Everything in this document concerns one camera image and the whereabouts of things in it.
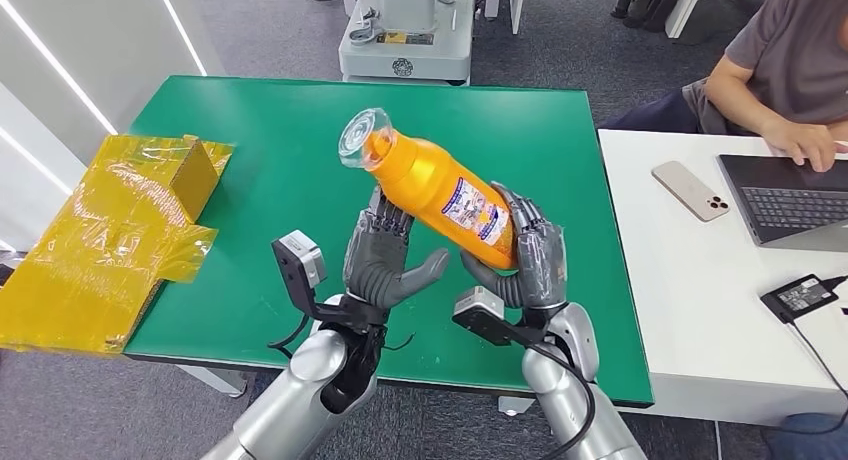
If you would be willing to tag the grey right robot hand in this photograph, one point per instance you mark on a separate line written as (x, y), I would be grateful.
(543, 265)

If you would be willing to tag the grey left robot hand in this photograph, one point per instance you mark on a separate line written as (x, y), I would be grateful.
(378, 265)

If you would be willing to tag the orange plastic bottle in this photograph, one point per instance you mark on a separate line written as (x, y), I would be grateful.
(424, 179)

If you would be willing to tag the white table foot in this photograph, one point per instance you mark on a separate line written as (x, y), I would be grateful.
(515, 406)

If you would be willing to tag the beige smartphone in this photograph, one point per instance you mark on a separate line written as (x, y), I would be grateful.
(689, 190)

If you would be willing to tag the white table leg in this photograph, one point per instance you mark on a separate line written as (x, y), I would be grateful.
(215, 379)

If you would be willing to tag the pale grey machine base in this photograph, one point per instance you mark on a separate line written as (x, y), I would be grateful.
(404, 53)

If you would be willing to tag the dark grey laptop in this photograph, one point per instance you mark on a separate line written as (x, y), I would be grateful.
(785, 205)

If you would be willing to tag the black power adapter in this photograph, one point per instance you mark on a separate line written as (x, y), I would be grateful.
(798, 296)

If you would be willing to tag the white furniture panel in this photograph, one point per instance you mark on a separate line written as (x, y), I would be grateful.
(515, 3)

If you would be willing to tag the yellow taped cardboard box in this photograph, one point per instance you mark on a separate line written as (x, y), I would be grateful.
(99, 258)

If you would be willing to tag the person's hand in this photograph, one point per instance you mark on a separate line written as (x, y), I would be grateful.
(805, 142)

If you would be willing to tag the white cabinet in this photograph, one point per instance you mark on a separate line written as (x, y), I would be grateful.
(682, 6)

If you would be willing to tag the person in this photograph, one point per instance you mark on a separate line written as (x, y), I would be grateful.
(788, 46)

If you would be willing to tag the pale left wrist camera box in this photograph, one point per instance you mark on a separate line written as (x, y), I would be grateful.
(301, 258)

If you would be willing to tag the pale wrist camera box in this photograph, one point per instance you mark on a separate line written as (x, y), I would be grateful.
(480, 311)
(301, 258)

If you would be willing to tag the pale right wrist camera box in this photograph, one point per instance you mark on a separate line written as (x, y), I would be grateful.
(480, 311)

